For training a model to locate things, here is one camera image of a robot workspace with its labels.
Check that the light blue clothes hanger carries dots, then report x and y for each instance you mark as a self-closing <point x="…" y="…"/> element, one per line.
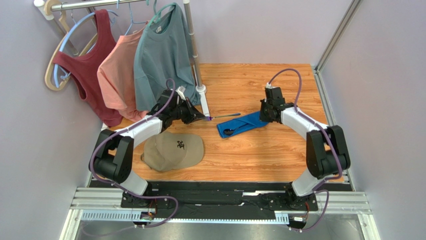
<point x="56" y="77"/>

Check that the teal t-shirt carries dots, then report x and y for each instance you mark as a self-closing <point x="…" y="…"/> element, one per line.
<point x="164" y="51"/>

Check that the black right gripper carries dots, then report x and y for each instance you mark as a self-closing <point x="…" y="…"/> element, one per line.
<point x="265" y="113"/>

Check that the wooden clothes hanger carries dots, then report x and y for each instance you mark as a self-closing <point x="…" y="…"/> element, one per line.
<point x="55" y="11"/>

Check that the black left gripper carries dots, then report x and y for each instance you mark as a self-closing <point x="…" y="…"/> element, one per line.
<point x="193" y="114"/>

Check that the black spoon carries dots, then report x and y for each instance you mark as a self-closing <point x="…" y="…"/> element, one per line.
<point x="229" y="131"/>

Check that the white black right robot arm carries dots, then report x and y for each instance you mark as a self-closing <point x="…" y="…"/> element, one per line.
<point x="327" y="154"/>

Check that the white clothes rack foot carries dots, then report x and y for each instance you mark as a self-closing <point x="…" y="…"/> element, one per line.
<point x="201" y="90"/>

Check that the blue cloth napkin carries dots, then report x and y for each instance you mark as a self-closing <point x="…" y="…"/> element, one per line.
<point x="252" y="120"/>

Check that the teal clothes hanger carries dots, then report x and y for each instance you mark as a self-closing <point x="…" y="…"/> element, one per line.
<point x="158" y="12"/>

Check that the pink t-shirt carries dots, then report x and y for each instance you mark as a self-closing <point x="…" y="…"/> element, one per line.
<point x="116" y="77"/>

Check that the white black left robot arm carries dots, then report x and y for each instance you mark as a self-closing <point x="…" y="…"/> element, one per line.
<point x="112" y="158"/>

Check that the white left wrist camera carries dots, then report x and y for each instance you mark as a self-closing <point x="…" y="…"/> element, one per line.
<point x="180" y="91"/>

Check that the aluminium frame rail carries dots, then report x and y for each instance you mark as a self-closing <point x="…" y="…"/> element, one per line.
<point x="97" y="214"/>

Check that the beige baseball cap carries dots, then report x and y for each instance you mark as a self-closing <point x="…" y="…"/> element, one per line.
<point x="171" y="151"/>

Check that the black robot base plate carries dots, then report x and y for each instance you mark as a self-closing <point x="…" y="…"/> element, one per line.
<point x="274" y="201"/>

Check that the maroon tank top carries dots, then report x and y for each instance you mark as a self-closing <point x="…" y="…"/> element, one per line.
<point x="84" y="70"/>

